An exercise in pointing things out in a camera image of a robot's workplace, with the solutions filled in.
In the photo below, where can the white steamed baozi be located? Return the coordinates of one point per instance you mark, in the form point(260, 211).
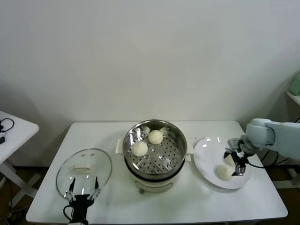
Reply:
point(155, 137)
point(222, 173)
point(140, 149)
point(229, 161)

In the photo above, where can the stainless steel steamer basket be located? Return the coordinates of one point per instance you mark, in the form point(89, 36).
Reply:
point(168, 152)

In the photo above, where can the white folding side table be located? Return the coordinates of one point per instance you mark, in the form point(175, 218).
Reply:
point(21, 131)

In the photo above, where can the pale green appliance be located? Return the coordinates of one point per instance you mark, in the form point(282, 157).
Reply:
point(295, 84)

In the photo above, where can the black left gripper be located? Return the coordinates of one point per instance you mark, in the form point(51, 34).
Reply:
point(80, 204)

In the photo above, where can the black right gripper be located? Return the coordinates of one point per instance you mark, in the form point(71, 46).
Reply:
point(242, 152)

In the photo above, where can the white round plate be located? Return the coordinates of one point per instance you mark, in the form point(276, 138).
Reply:
point(206, 159)

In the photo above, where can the glass pot lid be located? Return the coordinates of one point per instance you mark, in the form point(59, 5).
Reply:
point(68, 164)

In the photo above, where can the white electric cooker pot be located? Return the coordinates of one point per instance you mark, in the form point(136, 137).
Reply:
point(152, 186)

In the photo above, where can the small black device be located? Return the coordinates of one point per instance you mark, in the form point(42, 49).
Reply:
point(2, 139)

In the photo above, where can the white shelf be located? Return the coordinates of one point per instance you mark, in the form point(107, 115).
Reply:
point(294, 97)

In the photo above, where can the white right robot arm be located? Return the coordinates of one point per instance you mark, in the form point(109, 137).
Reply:
point(281, 136)

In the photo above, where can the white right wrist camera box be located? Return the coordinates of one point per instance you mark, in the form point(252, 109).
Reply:
point(234, 143)

